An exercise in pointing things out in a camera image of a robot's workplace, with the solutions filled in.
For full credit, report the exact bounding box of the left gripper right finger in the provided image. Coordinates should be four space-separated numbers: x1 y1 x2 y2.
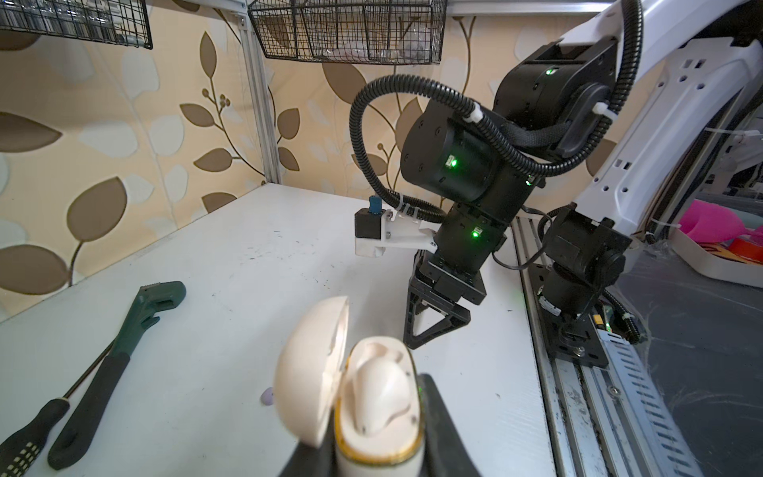
417 374 480 477

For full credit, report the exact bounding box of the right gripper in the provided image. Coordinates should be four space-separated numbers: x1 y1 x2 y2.
403 250 487 350

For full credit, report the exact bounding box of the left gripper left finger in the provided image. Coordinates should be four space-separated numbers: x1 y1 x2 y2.
278 440 337 477

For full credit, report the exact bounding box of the cream earbud charging case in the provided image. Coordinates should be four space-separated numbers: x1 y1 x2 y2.
273 296 425 476

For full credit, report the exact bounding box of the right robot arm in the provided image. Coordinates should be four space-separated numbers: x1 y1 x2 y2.
349 1 762 368

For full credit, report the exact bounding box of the green pipe wrench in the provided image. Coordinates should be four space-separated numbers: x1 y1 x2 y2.
48 281 187 470

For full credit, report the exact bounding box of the pink plastic object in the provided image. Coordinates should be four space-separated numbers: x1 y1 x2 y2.
679 200 762 244

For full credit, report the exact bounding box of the black yellow screwdriver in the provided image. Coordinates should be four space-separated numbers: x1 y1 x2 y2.
1 340 114 477

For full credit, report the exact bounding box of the right wire basket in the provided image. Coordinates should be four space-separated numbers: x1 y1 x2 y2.
248 0 448 66

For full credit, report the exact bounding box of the wire basket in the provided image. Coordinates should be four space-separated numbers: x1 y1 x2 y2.
1 0 153 50
248 0 448 66

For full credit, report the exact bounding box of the back wire basket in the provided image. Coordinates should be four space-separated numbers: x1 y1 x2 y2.
1 0 153 50

